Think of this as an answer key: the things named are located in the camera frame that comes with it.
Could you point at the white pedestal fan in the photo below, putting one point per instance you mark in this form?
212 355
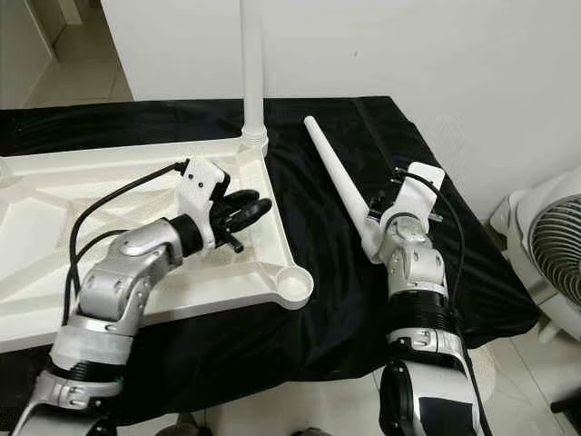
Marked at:
549 236

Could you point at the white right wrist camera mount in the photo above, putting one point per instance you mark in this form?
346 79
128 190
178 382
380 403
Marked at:
422 182

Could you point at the white plastic children table top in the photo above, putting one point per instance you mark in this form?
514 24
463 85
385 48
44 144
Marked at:
73 236

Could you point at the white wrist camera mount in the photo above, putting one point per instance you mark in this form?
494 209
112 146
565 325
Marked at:
204 182
422 182

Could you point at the black table cloth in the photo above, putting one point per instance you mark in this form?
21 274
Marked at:
345 318

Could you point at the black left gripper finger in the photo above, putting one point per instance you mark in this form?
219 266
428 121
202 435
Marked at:
241 199
252 215

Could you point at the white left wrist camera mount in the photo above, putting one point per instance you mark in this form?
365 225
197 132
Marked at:
204 182

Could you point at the white plastic table leg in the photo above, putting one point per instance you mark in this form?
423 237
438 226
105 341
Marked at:
254 64
336 168

